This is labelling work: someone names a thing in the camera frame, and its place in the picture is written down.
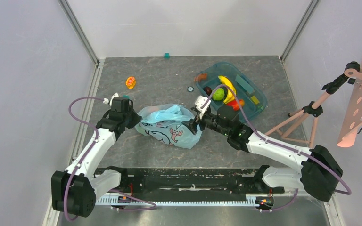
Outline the light blue plastic bag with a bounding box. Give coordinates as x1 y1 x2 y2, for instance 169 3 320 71
135 104 202 149

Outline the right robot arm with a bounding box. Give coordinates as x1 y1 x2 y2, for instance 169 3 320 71
183 106 343 202

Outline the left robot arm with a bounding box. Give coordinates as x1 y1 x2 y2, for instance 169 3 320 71
51 95 141 222

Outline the red fake mango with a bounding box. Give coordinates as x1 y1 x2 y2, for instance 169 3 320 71
226 99 245 112

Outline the yellow fake banana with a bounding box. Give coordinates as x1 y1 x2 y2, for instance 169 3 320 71
218 75 236 104

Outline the green fake fruit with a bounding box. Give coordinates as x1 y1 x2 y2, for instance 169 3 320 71
212 87 226 101

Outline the dark brown fake fruit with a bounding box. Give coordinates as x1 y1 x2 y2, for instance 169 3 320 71
203 86 212 95

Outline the yellow orange toy block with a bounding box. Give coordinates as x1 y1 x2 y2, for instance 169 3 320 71
125 76 136 89

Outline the teal plastic bin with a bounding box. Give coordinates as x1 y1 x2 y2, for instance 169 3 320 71
195 62 267 122

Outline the yellow small block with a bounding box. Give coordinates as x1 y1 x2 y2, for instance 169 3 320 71
250 96 260 105

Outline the teal rectangular block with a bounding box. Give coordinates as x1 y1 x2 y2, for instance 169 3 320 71
235 75 255 95

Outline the orange curved toy piece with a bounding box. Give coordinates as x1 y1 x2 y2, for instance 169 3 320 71
194 73 208 82

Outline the pink music stand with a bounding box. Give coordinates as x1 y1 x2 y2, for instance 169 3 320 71
273 28 362 165

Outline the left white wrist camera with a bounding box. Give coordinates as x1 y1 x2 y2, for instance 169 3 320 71
103 93 119 106

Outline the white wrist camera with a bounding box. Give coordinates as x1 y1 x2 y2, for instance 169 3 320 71
195 96 211 119
103 93 119 106

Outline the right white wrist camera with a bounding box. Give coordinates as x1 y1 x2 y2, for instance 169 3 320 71
195 96 211 119

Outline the white cable tray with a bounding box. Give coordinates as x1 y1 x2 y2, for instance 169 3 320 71
96 193 274 208

